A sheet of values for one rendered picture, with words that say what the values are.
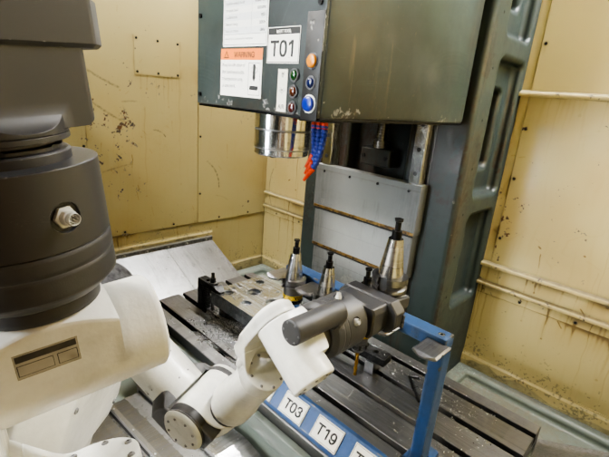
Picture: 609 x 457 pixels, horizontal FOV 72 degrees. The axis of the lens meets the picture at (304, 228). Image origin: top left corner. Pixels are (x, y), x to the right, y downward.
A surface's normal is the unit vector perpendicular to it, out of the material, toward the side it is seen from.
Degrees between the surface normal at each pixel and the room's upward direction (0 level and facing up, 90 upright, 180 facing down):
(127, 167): 90
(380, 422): 0
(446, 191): 90
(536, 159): 90
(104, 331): 90
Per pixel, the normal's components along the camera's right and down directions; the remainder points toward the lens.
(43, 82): 0.88, 0.18
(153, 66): 0.71, 0.26
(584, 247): -0.70, 0.16
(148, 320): 0.53, -0.23
